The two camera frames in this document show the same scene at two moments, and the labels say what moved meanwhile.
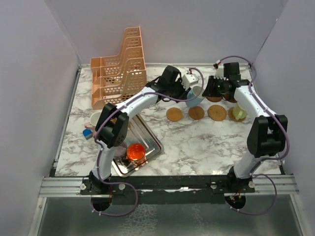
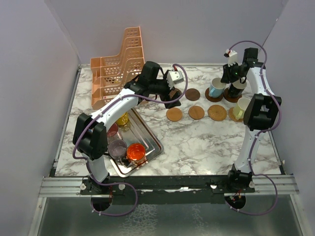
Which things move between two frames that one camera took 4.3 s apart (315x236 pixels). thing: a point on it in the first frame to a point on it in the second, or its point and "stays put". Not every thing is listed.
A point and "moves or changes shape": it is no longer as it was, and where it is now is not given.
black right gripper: [209, 91] to [227, 77]
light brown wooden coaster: [197, 112] stays put
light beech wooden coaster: [174, 114] stays put
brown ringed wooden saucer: [214, 99] stays put
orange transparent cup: [136, 154] stays put
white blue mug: [193, 93] moves or changes shape
